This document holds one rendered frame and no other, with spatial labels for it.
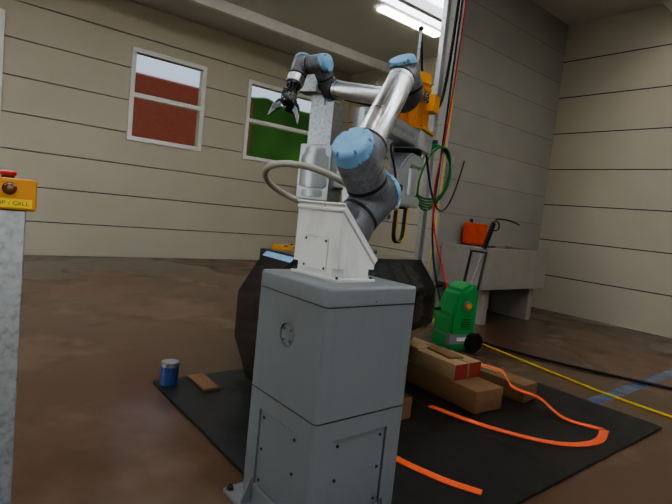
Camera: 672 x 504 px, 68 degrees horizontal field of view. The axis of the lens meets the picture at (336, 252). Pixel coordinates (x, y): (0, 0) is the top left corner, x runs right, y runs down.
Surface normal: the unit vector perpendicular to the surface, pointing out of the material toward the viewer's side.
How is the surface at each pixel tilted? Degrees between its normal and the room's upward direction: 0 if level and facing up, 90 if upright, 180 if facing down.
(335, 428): 90
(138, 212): 90
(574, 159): 90
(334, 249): 90
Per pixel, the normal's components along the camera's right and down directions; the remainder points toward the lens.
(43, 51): 0.62, 0.13
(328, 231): -0.76, -0.03
